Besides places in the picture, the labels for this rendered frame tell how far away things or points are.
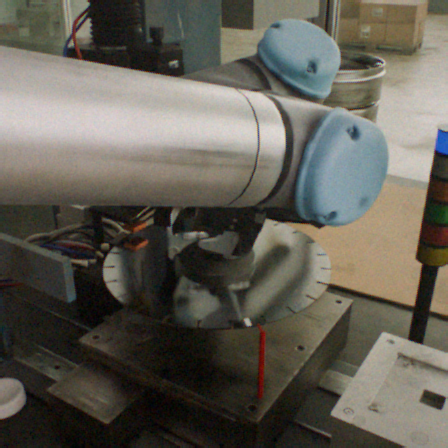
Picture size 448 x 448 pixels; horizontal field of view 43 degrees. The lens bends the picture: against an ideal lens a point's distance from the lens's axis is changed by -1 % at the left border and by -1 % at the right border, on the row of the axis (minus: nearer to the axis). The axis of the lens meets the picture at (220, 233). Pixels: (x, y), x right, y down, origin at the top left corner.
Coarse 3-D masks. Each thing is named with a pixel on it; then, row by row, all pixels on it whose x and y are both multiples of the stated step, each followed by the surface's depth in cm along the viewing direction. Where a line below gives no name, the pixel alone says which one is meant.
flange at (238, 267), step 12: (180, 252) 84; (192, 252) 84; (204, 252) 81; (216, 252) 81; (252, 252) 84; (180, 264) 82; (192, 264) 81; (204, 264) 80; (216, 264) 80; (228, 264) 80; (240, 264) 81; (252, 264) 81; (204, 276) 79; (216, 276) 78; (228, 276) 79; (240, 276) 79
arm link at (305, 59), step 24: (288, 24) 50; (312, 24) 51; (264, 48) 49; (288, 48) 49; (312, 48) 49; (336, 48) 50; (264, 72) 49; (288, 72) 48; (312, 72) 49; (336, 72) 50; (312, 96) 51
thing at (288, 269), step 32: (192, 224) 94; (128, 256) 85; (160, 256) 85; (256, 256) 85; (288, 256) 85; (320, 256) 85; (128, 288) 77; (160, 288) 77; (192, 288) 77; (224, 288) 77; (256, 288) 77; (288, 288) 77; (320, 288) 77; (160, 320) 70; (192, 320) 70; (224, 320) 70; (256, 320) 70
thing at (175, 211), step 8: (176, 64) 71; (160, 208) 81; (168, 208) 81; (176, 208) 83; (160, 216) 80; (168, 216) 80; (176, 216) 83; (160, 224) 81; (168, 224) 80; (176, 224) 86; (184, 224) 88; (176, 232) 87
